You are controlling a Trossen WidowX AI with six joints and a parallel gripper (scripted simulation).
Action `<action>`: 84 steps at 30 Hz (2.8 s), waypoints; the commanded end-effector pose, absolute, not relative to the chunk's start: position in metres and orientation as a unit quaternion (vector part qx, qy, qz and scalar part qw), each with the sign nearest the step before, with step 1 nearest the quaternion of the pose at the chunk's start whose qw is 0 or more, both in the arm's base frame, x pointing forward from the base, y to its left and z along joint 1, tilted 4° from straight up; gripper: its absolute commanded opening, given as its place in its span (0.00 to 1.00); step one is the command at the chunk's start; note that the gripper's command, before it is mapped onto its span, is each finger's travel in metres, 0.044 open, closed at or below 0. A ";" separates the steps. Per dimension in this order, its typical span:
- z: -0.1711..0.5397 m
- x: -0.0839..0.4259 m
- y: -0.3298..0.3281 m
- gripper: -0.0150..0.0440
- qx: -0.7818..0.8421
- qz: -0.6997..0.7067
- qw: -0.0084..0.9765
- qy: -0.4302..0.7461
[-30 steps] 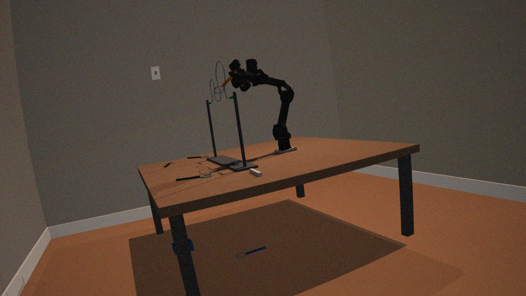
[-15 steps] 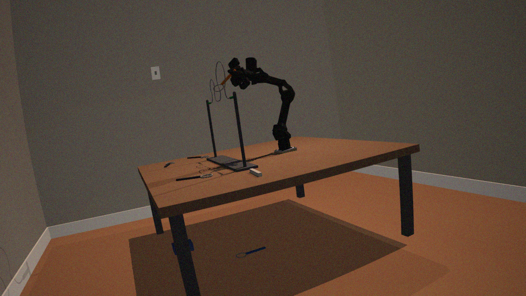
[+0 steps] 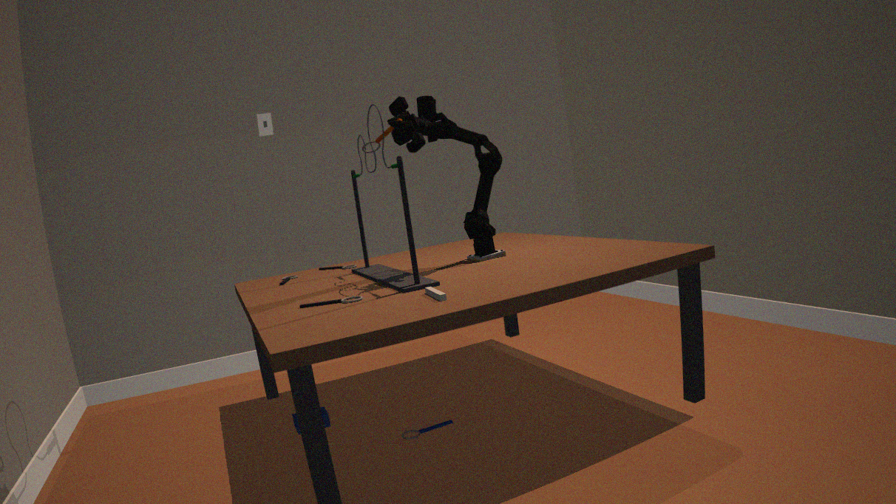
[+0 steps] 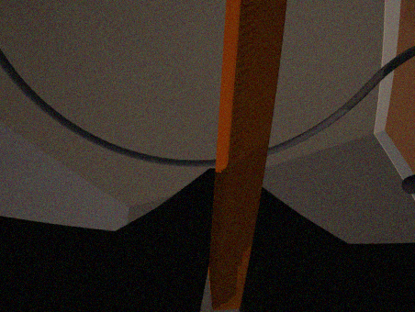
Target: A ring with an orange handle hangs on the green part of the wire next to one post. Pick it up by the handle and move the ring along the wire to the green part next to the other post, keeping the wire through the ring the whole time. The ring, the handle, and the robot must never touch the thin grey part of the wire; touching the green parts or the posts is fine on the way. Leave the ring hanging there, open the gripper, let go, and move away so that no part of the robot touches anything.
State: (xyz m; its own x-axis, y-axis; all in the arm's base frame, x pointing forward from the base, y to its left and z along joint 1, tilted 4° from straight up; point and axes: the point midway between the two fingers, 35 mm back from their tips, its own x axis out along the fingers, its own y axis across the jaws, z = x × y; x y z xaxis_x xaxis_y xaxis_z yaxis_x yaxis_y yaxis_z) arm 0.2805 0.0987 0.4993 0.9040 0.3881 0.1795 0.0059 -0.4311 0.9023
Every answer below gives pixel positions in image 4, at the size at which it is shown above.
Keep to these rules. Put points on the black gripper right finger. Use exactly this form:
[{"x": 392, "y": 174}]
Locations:
[{"x": 296, "y": 266}]

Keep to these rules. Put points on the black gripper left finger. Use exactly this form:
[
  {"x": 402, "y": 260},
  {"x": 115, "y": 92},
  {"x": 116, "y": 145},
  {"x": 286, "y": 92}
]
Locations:
[{"x": 157, "y": 263}]

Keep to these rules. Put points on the orange bar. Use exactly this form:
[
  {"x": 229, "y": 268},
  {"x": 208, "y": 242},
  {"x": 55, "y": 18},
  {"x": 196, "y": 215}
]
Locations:
[{"x": 249, "y": 77}]

